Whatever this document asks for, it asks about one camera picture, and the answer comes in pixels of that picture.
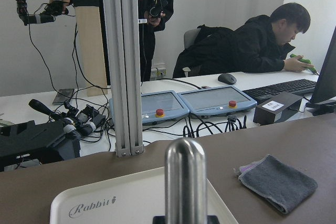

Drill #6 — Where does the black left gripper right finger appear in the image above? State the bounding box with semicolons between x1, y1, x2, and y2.
207;215;220;224

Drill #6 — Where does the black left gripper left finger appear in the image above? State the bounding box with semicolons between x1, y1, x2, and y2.
152;216;166;224

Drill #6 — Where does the steel muddler black tip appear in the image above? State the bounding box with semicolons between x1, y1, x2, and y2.
165;138;207;223

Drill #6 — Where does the cream rabbit tray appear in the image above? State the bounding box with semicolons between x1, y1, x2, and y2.
49;167;237;223

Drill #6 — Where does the grey folded cloth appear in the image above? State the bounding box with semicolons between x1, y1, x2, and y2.
236;154;318;215

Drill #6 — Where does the blue teach pendant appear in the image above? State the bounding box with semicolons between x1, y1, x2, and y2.
108;90;191;126
177;86;257;118

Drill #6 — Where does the black computer mouse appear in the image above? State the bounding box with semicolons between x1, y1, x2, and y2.
217;73;237;85

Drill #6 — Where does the black keyboard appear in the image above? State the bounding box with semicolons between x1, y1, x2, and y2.
243;79;317;104

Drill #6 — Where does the black monitor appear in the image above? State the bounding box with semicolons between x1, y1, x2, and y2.
306;30;335;116

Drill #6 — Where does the seated person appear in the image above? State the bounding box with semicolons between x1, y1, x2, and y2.
173;3;311;78

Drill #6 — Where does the standing person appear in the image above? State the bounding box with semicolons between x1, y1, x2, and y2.
138;0;174;81

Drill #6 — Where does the aluminium frame post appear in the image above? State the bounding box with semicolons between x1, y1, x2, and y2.
103;0;144;157

